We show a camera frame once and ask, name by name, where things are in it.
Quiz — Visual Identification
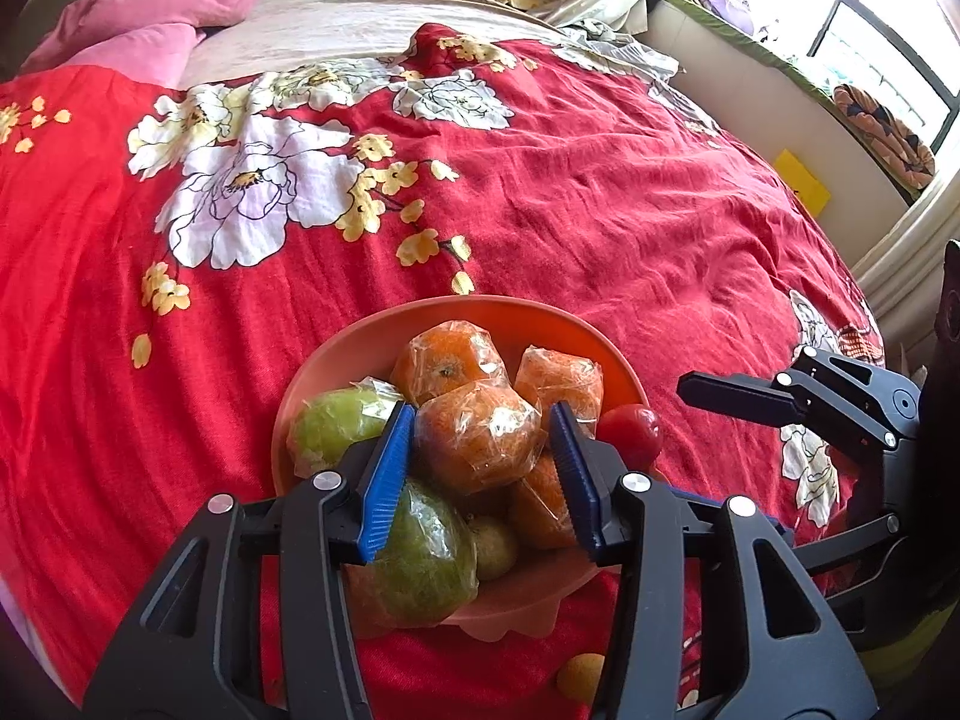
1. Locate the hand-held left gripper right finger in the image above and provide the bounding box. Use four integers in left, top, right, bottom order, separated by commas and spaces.
550, 400, 880, 720

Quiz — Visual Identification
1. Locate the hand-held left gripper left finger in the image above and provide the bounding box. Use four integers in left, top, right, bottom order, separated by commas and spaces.
81, 401, 417, 720

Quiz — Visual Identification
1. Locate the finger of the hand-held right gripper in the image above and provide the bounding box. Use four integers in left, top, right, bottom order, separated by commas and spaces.
676, 371, 899, 471
778, 347, 922, 440

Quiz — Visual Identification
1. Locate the plastic-wrapped orange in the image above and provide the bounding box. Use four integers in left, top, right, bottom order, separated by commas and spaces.
390, 320, 509, 406
507, 450, 582, 550
513, 345, 605, 440
414, 380, 547, 496

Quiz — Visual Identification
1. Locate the plastic-wrapped green fruit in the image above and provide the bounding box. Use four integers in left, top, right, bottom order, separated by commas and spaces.
287, 379, 406, 479
345, 476, 479, 629

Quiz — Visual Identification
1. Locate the red cherry tomato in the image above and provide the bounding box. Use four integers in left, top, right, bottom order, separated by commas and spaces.
595, 403, 664, 472

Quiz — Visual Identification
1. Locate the pink plastic bowl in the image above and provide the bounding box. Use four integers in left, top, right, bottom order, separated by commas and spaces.
271, 294, 652, 642

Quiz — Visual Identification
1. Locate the small brown round fruit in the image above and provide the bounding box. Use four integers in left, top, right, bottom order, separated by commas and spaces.
555, 652, 607, 706
466, 514, 520, 582

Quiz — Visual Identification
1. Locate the olive green clothing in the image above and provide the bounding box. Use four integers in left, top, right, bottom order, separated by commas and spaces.
862, 600, 960, 702

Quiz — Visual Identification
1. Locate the yellow flat object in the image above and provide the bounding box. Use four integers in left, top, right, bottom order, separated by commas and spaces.
772, 149, 833, 215

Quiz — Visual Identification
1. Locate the patterned orange cushion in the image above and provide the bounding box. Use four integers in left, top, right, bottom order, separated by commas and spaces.
831, 82, 938, 194

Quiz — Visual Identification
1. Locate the red floral blanket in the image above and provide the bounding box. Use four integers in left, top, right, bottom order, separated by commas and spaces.
0, 22, 887, 720

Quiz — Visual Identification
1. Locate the beige bed sheet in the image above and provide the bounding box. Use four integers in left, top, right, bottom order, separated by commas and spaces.
178, 0, 572, 91

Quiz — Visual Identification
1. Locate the pink quilt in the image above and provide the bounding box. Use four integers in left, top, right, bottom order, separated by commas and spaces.
67, 21, 209, 91

